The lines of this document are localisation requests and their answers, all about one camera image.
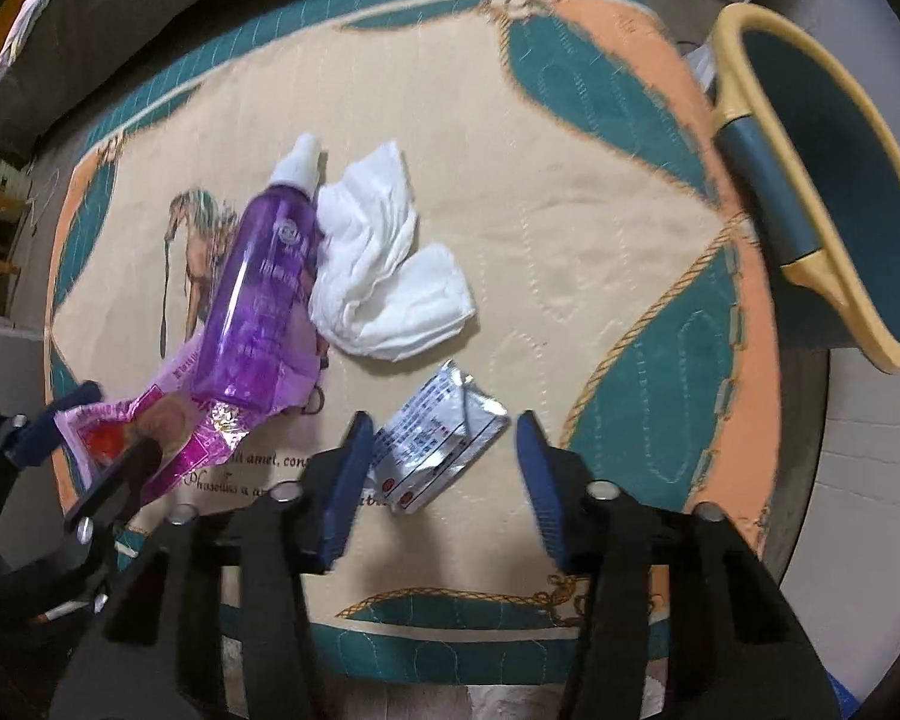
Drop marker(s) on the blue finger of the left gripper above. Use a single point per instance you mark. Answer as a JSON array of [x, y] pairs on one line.
[[41, 437], [117, 495]]

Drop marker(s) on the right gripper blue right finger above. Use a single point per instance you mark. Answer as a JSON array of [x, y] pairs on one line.
[[539, 462]]

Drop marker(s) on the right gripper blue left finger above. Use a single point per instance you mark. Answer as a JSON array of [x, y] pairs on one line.
[[345, 470]]

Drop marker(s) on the pink snack wrapper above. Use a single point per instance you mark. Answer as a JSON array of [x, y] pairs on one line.
[[195, 419]]

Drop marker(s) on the silver medicine sachet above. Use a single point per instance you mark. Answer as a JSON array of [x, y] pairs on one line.
[[422, 450]]

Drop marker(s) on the purple spray bottle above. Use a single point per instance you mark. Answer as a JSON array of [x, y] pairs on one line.
[[260, 349]]

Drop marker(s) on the white tissue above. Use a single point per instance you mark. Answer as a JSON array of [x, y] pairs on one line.
[[378, 294]]

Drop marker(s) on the yellow teal trash bin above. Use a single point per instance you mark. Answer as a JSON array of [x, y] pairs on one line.
[[823, 167]]

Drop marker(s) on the horse pattern quilted mat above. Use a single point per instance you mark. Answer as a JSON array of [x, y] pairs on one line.
[[523, 211]]

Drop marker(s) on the bed with grey cover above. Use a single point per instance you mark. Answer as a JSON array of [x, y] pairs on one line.
[[77, 53]]

